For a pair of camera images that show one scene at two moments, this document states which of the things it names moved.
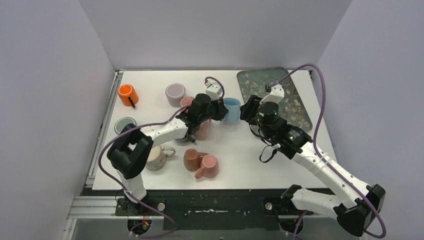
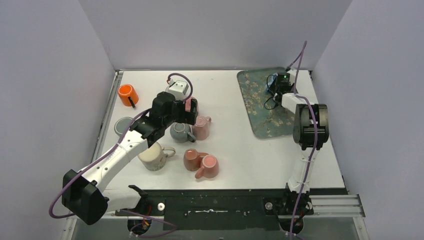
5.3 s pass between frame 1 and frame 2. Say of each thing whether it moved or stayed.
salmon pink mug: stayed
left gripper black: moved
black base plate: stayed
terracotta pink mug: stayed
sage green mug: stayed
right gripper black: moved
